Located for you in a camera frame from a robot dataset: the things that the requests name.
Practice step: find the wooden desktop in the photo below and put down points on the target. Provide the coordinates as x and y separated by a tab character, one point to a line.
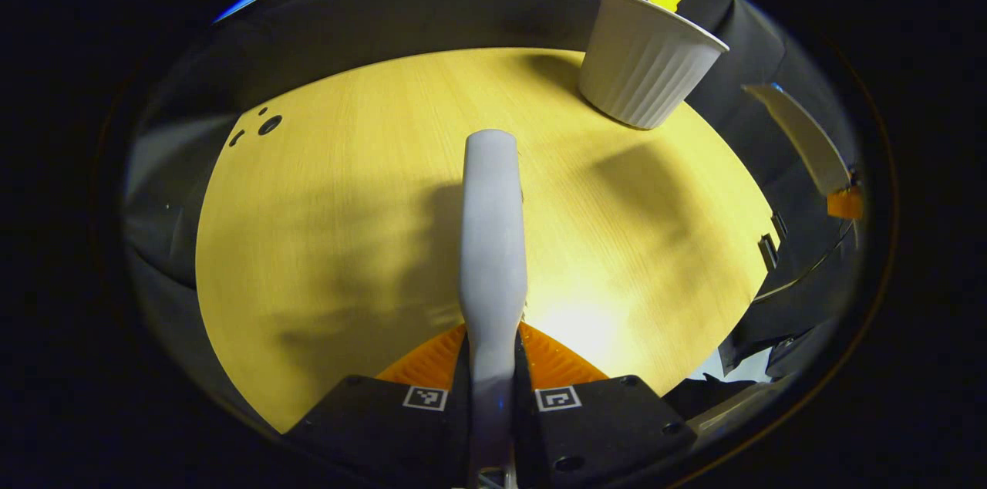
324	227

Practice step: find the grey dustpan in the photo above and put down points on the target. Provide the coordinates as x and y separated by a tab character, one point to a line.
810	138

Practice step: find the white ribbed garbage bin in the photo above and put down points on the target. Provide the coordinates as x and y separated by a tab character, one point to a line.
644	61

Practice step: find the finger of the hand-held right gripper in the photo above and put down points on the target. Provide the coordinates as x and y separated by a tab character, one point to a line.
844	204

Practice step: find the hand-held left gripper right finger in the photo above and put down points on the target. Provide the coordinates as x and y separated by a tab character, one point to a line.
609	427

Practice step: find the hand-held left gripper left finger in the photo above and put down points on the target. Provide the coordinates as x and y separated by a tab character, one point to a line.
385	431

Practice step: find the black desk edge clamp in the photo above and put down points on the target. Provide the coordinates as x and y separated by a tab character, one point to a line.
780	225
769	251

